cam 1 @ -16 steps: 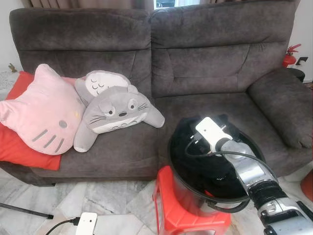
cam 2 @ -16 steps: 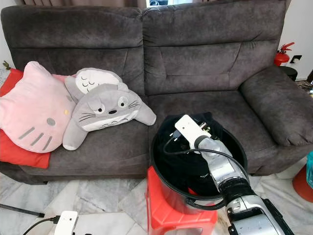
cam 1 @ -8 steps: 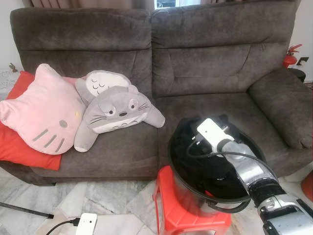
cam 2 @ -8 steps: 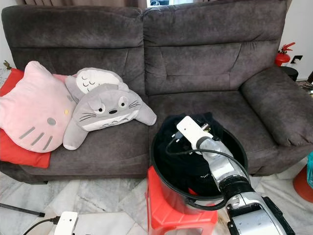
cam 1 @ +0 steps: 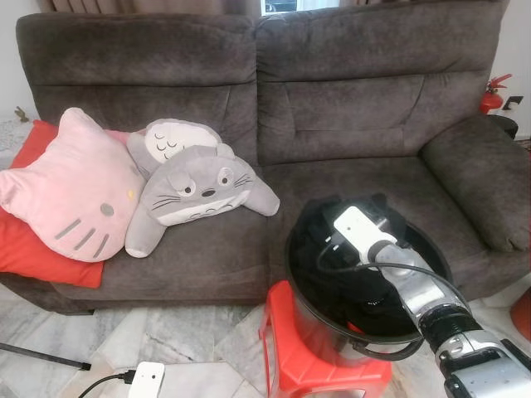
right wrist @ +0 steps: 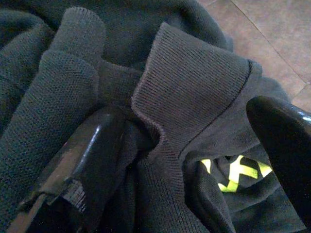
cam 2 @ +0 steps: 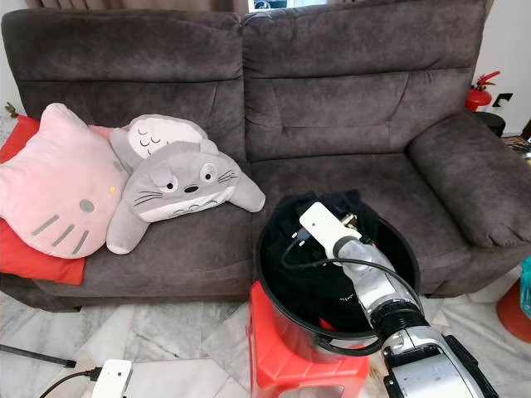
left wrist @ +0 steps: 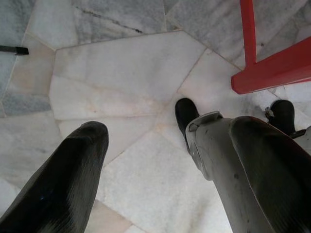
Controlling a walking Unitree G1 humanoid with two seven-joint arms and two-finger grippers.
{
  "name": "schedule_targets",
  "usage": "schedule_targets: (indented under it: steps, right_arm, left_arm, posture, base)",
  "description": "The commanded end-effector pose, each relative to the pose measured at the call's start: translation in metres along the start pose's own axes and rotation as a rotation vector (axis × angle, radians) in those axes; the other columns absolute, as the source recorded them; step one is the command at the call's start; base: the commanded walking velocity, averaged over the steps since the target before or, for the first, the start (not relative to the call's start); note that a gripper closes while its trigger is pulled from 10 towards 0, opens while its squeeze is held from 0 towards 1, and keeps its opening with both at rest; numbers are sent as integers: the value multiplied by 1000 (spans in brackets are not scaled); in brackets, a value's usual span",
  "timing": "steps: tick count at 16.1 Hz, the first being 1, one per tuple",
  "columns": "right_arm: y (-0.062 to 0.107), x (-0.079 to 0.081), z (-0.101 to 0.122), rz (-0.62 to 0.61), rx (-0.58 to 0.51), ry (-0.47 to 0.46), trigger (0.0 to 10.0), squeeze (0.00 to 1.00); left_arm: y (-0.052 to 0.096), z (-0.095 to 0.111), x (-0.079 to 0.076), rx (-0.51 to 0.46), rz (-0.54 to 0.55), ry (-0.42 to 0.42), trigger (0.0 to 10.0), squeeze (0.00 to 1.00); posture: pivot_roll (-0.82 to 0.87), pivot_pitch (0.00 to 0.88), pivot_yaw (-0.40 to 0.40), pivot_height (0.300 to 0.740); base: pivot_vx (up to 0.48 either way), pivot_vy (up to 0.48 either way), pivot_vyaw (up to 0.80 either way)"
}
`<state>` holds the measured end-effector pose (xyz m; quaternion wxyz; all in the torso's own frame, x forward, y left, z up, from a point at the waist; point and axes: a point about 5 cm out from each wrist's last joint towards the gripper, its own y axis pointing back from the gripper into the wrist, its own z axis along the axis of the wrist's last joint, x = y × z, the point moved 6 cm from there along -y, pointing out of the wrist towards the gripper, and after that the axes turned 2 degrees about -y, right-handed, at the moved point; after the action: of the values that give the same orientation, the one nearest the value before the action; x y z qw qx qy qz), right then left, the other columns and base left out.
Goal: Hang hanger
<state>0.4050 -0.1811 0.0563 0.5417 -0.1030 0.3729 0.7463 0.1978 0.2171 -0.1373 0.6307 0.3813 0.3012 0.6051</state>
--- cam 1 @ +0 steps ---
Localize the red plastic stool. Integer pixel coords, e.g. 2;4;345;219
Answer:
258;279;393;398

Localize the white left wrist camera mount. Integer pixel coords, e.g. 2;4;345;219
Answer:
127;362;165;398

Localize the black round side table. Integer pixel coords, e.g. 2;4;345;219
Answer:
490;114;520;139

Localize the red cushion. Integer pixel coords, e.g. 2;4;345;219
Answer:
0;120;109;289

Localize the grey Totoro plush pillow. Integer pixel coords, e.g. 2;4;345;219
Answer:
124;143;281;258

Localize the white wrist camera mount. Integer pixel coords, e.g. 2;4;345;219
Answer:
331;206;392;263
127;362;165;398

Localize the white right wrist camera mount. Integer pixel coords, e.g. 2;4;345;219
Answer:
331;206;392;263

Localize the red fire extinguisher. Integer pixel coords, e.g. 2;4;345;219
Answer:
480;75;514;115

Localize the black plastic bucket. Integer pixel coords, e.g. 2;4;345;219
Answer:
285;195;454;362

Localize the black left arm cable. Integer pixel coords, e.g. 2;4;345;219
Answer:
76;370;136;398

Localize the dark grey fabric sofa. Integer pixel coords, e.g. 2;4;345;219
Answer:
15;0;531;316

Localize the pink cat face pillow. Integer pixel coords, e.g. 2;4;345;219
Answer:
0;108;146;264

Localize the red round plastic object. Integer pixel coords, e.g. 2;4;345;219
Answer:
509;290;531;342

